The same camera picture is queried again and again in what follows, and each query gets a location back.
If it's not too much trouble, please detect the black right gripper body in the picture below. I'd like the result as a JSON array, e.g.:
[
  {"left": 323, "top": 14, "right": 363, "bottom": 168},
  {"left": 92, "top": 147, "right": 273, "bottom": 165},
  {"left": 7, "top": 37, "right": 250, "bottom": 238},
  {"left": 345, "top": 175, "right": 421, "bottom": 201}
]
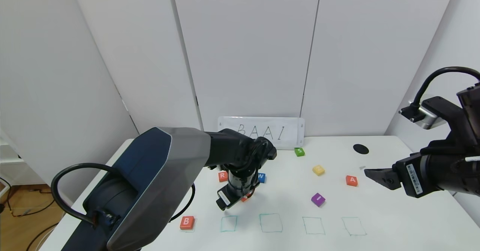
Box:
[{"left": 394, "top": 152, "right": 461, "bottom": 199}]

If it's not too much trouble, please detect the white BAAI sign board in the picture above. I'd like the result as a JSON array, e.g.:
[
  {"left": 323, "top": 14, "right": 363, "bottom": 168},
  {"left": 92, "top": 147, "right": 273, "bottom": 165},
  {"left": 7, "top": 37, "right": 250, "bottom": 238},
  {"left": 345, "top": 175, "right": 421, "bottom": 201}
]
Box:
[{"left": 218, "top": 117, "right": 305, "bottom": 149}]

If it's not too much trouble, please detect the white side shelf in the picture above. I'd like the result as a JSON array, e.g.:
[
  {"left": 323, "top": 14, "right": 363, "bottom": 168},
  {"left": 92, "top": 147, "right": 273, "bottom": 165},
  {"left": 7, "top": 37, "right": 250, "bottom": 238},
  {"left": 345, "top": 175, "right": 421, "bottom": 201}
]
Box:
[{"left": 0, "top": 129, "right": 24, "bottom": 186}]

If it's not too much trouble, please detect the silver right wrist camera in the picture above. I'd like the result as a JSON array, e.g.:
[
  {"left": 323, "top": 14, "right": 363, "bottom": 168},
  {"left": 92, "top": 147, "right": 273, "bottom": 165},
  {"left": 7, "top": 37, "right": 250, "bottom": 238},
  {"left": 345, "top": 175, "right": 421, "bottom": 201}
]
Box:
[{"left": 399, "top": 97, "right": 449, "bottom": 130}]

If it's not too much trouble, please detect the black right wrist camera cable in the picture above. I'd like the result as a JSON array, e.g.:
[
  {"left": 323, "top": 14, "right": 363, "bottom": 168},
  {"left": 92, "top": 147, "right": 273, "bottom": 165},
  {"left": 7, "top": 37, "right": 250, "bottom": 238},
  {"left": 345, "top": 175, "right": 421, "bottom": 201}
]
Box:
[{"left": 410, "top": 67, "right": 480, "bottom": 114}]

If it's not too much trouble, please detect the thin black floor cable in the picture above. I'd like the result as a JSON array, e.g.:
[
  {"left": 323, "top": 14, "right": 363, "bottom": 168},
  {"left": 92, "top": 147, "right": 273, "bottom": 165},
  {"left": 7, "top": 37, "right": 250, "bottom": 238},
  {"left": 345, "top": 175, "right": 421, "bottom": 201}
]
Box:
[
  {"left": 0, "top": 183, "right": 57, "bottom": 218},
  {"left": 25, "top": 223, "right": 59, "bottom": 251}
]

